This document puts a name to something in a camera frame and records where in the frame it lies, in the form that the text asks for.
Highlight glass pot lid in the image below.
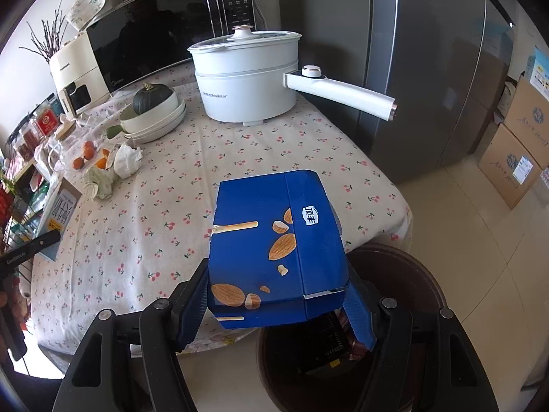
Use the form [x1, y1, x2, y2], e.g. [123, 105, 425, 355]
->
[189, 26, 303, 52]

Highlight blue snack box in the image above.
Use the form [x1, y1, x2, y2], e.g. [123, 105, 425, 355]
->
[207, 169, 350, 330]

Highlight black wire rack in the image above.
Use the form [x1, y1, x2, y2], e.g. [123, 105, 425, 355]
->
[0, 94, 65, 258]

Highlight pale green crumpled bag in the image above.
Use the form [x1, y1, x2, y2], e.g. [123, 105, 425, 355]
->
[83, 165, 118, 200]

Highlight cream air fryer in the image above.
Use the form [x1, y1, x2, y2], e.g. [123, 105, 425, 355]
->
[48, 36, 111, 116]

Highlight blue white carton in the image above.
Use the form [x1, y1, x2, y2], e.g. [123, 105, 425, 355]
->
[525, 47, 549, 95]

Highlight dark green pumpkin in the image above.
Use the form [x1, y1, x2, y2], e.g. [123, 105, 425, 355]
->
[132, 82, 172, 116]

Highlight dried branches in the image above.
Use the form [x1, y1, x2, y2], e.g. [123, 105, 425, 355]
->
[19, 0, 69, 61]

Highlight white blue booklet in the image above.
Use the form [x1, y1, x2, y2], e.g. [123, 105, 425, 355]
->
[36, 178, 82, 260]

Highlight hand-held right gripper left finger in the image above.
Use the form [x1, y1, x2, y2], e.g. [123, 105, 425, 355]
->
[51, 258, 211, 412]

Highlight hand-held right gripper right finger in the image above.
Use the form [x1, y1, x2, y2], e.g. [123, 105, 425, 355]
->
[341, 262, 500, 412]

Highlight brown plastic trash bin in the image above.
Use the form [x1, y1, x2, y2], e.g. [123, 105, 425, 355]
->
[256, 242, 449, 412]

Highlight glass jar wooden lid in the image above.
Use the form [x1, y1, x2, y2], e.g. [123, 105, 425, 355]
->
[54, 121, 80, 147]

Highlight red label jar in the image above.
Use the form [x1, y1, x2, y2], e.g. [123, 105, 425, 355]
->
[34, 109, 58, 136]

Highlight black plastic tray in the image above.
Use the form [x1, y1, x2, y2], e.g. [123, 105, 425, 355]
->
[296, 311, 350, 374]

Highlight floral tablecloth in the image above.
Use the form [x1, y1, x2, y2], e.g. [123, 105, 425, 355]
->
[28, 58, 412, 353]

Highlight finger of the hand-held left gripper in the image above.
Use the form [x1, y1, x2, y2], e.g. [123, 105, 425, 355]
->
[26, 229, 61, 253]

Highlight white electric pot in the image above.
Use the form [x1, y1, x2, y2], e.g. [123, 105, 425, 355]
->
[188, 26, 397, 126]

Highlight brown cardboard box white label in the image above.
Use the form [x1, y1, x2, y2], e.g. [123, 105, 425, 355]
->
[477, 124, 543, 210]

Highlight grey refrigerator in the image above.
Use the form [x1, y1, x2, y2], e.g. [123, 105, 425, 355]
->
[274, 0, 515, 185]

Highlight black microwave oven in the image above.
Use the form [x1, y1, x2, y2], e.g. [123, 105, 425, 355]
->
[86, 0, 258, 95]

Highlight crumpled white tissue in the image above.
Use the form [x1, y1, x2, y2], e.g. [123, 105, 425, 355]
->
[114, 143, 143, 179]

